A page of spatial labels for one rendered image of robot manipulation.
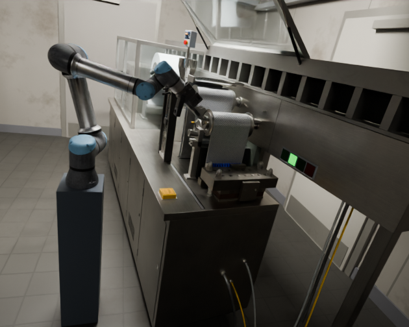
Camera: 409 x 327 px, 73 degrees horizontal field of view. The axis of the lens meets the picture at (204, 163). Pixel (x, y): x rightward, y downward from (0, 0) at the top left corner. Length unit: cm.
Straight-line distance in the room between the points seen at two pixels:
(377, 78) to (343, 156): 31
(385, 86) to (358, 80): 12
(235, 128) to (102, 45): 331
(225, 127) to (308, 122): 42
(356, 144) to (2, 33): 448
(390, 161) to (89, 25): 412
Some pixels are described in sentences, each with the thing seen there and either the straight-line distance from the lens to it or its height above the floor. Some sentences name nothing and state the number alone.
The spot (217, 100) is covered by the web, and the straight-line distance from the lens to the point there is 172.
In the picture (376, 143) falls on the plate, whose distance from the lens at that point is 118.
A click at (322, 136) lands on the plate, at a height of 135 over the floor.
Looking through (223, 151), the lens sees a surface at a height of 111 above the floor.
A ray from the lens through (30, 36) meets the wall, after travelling 476.
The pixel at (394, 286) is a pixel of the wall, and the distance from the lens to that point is 267.
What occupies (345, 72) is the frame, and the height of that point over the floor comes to 162.
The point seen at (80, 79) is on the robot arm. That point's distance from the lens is 149.
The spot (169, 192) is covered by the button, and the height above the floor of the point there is 92.
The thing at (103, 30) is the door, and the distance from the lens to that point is 456.
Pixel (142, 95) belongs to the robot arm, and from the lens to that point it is 125.
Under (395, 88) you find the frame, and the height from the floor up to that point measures 160.
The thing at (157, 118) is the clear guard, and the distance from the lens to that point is 247.
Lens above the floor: 161
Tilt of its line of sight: 22 degrees down
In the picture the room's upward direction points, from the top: 10 degrees clockwise
